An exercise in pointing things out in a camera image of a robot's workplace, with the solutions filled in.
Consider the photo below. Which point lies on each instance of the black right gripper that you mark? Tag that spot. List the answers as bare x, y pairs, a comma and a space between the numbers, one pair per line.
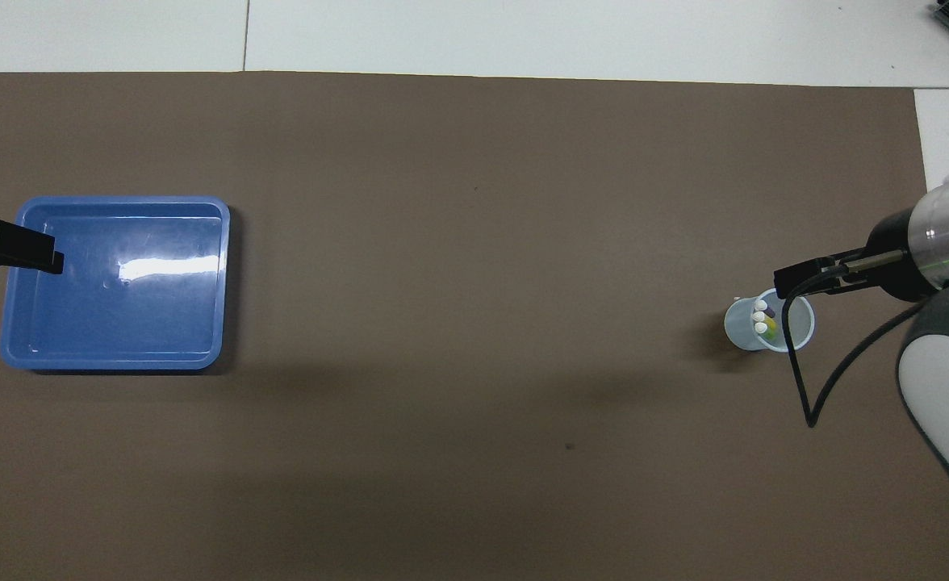
894, 266

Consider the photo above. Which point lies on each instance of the purple highlighter pen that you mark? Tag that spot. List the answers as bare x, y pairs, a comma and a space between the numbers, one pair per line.
765, 308

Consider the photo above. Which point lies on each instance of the yellow highlighter pen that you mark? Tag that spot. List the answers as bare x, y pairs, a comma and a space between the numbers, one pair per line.
767, 322

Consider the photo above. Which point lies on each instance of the green highlighter pen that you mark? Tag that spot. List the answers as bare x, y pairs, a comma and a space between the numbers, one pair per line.
768, 332

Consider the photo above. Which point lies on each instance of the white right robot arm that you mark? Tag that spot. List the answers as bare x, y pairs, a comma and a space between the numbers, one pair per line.
946, 387

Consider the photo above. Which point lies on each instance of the blue plastic tray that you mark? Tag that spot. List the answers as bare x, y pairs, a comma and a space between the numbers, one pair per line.
119, 323

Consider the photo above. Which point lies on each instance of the translucent plastic pen cup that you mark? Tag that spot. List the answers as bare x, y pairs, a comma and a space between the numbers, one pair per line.
739, 331

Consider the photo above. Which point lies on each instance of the brown table mat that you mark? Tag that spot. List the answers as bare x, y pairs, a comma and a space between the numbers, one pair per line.
474, 242

